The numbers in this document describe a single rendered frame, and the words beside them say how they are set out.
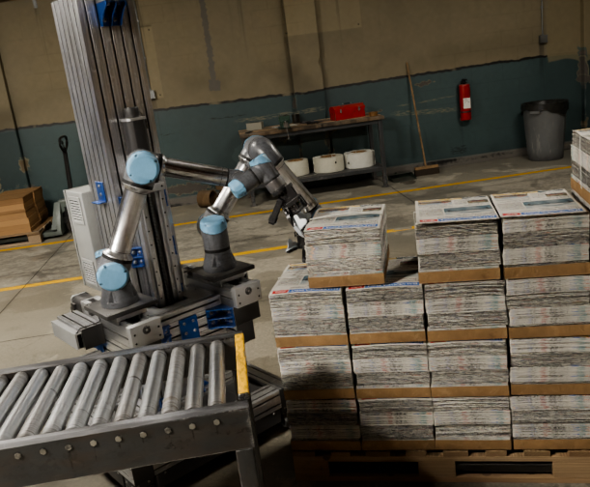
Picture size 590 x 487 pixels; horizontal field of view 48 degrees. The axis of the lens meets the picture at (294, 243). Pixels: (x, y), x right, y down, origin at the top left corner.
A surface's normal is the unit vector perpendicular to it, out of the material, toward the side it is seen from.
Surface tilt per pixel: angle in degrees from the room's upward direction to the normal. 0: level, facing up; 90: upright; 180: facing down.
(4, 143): 90
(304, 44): 90
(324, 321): 90
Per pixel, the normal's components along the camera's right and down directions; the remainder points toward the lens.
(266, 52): 0.11, 0.25
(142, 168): 0.30, 0.10
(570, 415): -0.19, 0.28
